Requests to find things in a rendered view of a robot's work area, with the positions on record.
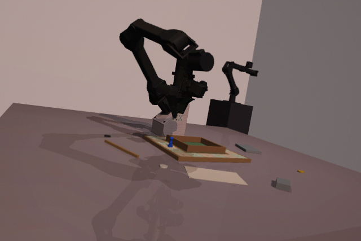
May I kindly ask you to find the beige square ring with arrows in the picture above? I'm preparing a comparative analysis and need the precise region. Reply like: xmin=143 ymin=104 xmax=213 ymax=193
xmin=147 ymin=135 xmax=248 ymax=159

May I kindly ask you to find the white die with black pips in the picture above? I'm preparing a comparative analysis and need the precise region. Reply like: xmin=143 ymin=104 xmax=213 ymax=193
xmin=171 ymin=113 xmax=183 ymax=122

